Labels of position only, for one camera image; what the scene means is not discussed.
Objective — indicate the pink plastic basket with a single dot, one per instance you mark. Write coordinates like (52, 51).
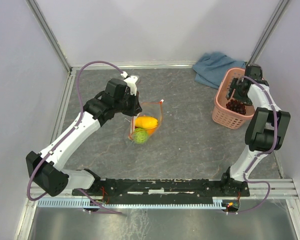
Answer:
(228, 118)

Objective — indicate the yellow mango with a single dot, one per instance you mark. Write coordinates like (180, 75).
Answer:
(146, 122)

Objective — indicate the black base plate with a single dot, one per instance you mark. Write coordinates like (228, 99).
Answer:
(161, 191)

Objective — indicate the clear zip top bag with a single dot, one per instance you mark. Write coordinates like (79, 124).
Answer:
(154, 109)

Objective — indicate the green bumpy fruit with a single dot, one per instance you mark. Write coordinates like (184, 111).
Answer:
(140, 135)

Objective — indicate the orange mango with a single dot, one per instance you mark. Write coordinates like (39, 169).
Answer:
(151, 131)

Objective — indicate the dark red grapes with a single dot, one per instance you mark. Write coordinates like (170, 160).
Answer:
(236, 106)

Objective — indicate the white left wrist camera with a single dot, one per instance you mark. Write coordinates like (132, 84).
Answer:
(131, 81)

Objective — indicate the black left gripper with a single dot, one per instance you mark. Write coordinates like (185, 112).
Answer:
(136, 108)

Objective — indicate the light blue cable duct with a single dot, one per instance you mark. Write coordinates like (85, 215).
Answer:
(85, 203)

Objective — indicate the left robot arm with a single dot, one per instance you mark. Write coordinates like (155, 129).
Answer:
(47, 168)

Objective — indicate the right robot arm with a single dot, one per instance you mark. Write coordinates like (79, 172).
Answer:
(265, 132)

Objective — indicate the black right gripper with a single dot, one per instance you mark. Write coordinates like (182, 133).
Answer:
(235, 83)

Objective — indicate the blue cloth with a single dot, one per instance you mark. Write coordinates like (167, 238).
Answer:
(211, 68)

